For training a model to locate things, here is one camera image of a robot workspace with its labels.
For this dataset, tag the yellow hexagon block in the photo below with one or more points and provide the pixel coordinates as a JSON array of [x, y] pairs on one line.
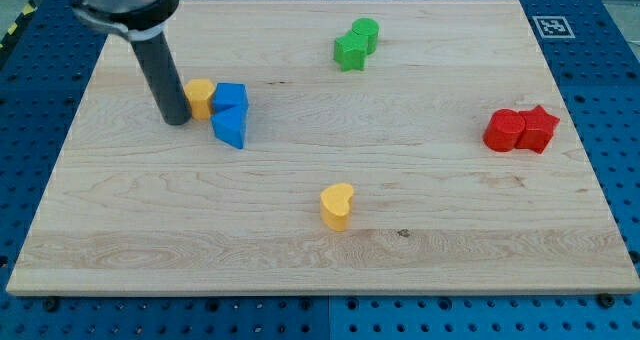
[[199, 93]]

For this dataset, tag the blue cube block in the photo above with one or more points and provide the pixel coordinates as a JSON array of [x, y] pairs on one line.
[[230, 95]]

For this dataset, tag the yellow heart block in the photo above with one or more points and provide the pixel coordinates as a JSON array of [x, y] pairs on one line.
[[336, 206]]

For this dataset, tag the light wooden board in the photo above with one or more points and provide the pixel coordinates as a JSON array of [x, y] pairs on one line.
[[135, 207]]

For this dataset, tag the blue wedge block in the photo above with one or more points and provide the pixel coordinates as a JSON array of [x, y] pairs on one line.
[[229, 125]]

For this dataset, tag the green star block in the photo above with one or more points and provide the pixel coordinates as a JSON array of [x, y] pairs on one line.
[[350, 51]]

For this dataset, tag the green cylinder block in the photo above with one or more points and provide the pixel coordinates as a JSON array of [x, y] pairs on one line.
[[369, 28]]

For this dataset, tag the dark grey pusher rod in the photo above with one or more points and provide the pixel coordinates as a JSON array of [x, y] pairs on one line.
[[158, 67]]

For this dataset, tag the red cylinder block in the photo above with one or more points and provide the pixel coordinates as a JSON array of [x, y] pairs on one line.
[[504, 130]]

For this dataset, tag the red star block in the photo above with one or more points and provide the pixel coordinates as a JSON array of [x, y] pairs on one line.
[[538, 131]]

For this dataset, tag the white fiducial marker tag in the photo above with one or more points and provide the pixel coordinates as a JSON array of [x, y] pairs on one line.
[[553, 27]]

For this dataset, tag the black bolt bottom left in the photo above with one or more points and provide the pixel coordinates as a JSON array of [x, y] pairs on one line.
[[51, 304]]

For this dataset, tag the black bolt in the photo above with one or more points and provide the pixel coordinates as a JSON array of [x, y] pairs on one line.
[[51, 304], [605, 300]]

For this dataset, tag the black bolt bottom right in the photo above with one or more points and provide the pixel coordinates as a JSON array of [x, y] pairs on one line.
[[605, 300]]

